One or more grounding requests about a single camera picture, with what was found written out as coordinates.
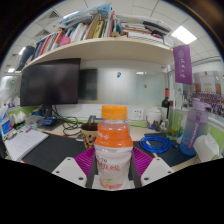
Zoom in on purple hanging pennant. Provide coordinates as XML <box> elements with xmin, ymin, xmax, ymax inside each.
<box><xmin>172</xmin><ymin>44</ymin><xmax>193</xmax><ymax>86</ymax></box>

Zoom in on dark wine bottle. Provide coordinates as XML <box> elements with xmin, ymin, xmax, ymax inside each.
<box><xmin>161</xmin><ymin>87</ymin><xmax>171</xmax><ymax>121</ymax></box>

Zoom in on white wall socket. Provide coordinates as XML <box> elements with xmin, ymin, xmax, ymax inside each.
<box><xmin>131</xmin><ymin>106</ymin><xmax>145</xmax><ymax>121</ymax></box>

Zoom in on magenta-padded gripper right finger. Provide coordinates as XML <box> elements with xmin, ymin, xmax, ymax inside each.
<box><xmin>129</xmin><ymin>146</ymin><xmax>175</xmax><ymax>190</ymax></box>

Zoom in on translucent purple water bottle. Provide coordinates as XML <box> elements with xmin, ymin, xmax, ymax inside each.
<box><xmin>179</xmin><ymin>98</ymin><xmax>212</xmax><ymax>157</ymax></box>

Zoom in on coiled blue cable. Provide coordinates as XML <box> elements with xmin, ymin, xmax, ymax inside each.
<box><xmin>139</xmin><ymin>134</ymin><xmax>173</xmax><ymax>154</ymax></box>

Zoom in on white ceramic jar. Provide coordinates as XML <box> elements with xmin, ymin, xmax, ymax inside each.
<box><xmin>145</xmin><ymin>107</ymin><xmax>163</xmax><ymax>126</ymax></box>

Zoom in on clear drinking glass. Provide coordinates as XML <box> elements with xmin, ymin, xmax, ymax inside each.
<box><xmin>167</xmin><ymin>108</ymin><xmax>184</xmax><ymax>141</ymax></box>

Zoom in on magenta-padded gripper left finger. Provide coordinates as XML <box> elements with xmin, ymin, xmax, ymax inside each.
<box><xmin>51</xmin><ymin>146</ymin><xmax>99</xmax><ymax>190</ymax></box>

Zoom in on black computer monitor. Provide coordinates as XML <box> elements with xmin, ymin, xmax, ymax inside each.
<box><xmin>19</xmin><ymin>58</ymin><xmax>82</xmax><ymax>118</ymax></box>

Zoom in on ceiling light panels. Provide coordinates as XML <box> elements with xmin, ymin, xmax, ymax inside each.
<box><xmin>6</xmin><ymin>11</ymin><xmax>198</xmax><ymax>74</ymax></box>

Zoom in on tangled black cables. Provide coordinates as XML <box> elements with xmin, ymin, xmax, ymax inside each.
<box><xmin>51</xmin><ymin>106</ymin><xmax>84</xmax><ymax>138</ymax></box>

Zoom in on grey metal laptop stand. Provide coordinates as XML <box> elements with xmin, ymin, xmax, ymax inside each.
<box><xmin>87</xmin><ymin>114</ymin><xmax>101</xmax><ymax>125</ymax></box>

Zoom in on white plastic bag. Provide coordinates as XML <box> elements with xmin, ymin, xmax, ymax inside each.
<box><xmin>193</xmin><ymin>133</ymin><xmax>221</xmax><ymax>163</ymax></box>

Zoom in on orange-capped drink bottle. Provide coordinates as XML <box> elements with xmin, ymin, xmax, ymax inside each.
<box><xmin>94</xmin><ymin>104</ymin><xmax>134</xmax><ymax>191</ymax></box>

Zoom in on group photo poster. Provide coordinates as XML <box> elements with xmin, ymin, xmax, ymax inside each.
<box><xmin>190</xmin><ymin>71</ymin><xmax>224</xmax><ymax>118</ymax></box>

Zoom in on blue tissue box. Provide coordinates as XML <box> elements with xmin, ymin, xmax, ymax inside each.
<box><xmin>0</xmin><ymin>106</ymin><xmax>14</xmax><ymax>136</ymax></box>

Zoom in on black desk mat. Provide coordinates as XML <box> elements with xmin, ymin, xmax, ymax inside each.
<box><xmin>21</xmin><ymin>132</ymin><xmax>201</xmax><ymax>174</ymax></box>

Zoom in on small blue desk device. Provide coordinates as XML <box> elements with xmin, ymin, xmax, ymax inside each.
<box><xmin>41</xmin><ymin>115</ymin><xmax>58</xmax><ymax>127</ymax></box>

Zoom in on wooden shelf with books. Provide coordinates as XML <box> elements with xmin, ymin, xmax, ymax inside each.
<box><xmin>14</xmin><ymin>3</ymin><xmax>183</xmax><ymax>73</ymax></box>

